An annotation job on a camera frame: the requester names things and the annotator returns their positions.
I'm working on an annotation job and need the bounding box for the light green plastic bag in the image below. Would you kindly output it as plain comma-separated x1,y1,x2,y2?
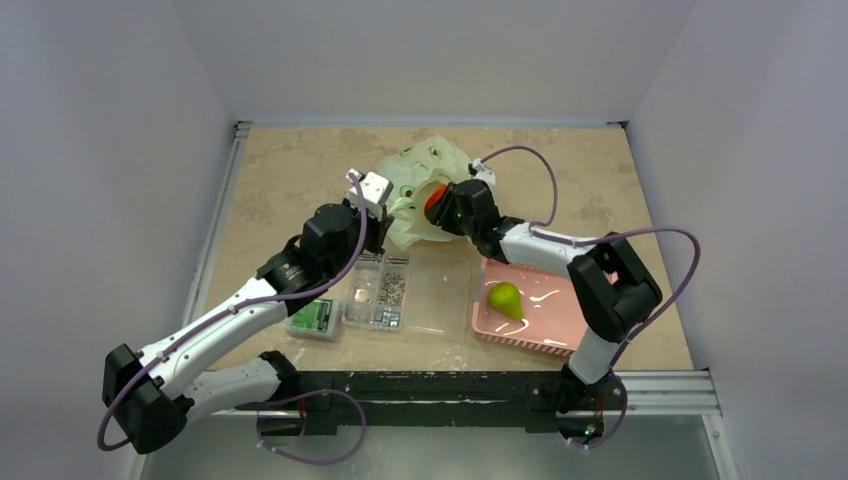
376,135,471,250

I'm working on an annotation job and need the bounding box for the yellow fake fruit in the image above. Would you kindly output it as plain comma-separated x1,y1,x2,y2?
487,282,524,322

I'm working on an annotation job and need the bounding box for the orange fake fruit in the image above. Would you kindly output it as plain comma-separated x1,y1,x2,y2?
425,185,447,210

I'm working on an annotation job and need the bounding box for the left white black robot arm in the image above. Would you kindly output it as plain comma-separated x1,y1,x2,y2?
96,191,393,454

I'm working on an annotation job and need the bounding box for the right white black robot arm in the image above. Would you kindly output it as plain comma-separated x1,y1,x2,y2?
424,179,663,407

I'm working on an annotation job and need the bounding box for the clear plastic screw organizer box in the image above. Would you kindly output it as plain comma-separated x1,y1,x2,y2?
342,249,472,341

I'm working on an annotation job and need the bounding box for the green white small box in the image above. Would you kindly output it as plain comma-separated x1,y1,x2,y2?
285,298,342,342

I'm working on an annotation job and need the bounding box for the pink plastic basket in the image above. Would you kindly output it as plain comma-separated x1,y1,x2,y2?
470,259,586,357

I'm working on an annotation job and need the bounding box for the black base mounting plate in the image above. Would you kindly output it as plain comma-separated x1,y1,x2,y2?
237,371,626,439

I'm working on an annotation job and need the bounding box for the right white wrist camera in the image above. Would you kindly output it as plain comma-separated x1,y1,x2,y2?
468,158,496,188

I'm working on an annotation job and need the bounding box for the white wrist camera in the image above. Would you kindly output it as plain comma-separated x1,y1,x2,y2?
345,169,394,220
468,158,496,188

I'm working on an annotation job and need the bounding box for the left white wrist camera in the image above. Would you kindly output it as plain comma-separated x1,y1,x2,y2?
345,169,394,220

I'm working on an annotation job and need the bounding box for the aluminium left frame rail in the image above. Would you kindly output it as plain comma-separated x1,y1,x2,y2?
180,120,254,330

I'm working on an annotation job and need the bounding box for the aluminium frame rail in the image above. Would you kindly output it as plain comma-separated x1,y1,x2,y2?
184,369,718,421
232,117,630,129
180,120,254,330

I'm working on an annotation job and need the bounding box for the aluminium back frame rail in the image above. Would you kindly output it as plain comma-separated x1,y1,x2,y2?
232,117,630,129

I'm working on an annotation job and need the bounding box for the aluminium front frame rail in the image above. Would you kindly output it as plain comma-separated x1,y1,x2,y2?
184,369,718,421

